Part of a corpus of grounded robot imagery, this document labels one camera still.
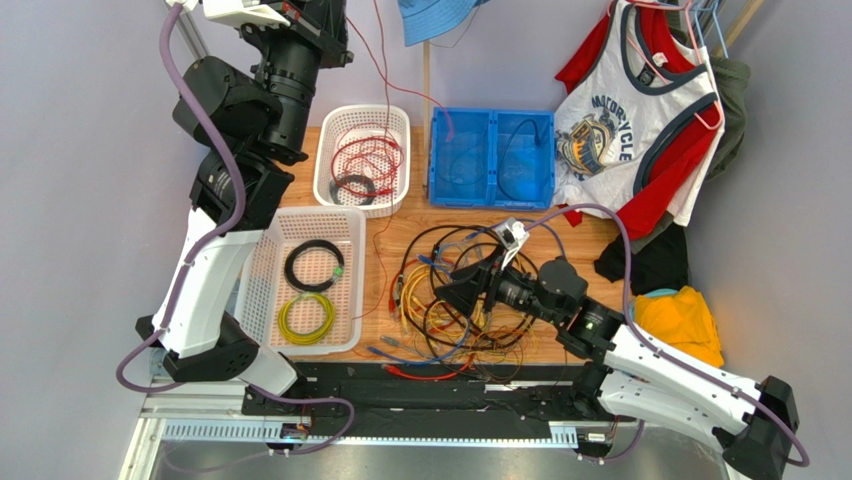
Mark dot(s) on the white perforated basket far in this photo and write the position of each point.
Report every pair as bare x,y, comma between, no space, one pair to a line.
373,140

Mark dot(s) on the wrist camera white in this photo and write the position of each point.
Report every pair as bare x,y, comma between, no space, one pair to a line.
236,13
513,235

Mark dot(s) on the black garment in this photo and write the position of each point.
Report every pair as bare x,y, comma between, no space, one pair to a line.
662,264

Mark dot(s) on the white perforated basket near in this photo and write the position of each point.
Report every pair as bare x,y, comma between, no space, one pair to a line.
301,290

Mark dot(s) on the red shirt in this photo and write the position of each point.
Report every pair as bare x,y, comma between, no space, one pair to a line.
666,200

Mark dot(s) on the white perforated basket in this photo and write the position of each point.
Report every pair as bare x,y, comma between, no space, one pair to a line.
373,140
301,290

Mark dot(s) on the blue bucket hat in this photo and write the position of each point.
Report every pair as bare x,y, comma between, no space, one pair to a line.
423,20

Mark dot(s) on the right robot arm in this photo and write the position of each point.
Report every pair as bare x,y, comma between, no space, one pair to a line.
630,373

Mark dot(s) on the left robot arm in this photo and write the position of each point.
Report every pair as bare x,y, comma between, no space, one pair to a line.
254,124

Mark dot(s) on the olive green garment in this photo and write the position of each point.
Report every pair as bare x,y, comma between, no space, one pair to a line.
732,79

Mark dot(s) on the wooden pole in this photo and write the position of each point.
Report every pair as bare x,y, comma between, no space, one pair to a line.
426,87

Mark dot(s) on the blue plastic crate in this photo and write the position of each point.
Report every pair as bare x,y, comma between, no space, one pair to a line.
492,159

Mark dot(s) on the black coil in far basket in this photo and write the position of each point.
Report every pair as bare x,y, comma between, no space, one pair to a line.
357,185

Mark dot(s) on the yellow shirt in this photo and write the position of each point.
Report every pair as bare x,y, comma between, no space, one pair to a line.
682,319

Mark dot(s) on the white motorcycle tank top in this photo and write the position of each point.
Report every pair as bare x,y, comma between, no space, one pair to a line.
632,133

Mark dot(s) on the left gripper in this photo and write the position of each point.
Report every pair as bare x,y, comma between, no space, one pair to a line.
317,27

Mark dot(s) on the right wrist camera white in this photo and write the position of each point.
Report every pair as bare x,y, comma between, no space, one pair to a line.
513,235

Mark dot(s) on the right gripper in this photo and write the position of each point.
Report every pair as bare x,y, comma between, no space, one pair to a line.
489,285

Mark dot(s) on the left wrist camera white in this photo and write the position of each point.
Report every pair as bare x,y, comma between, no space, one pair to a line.
236,13

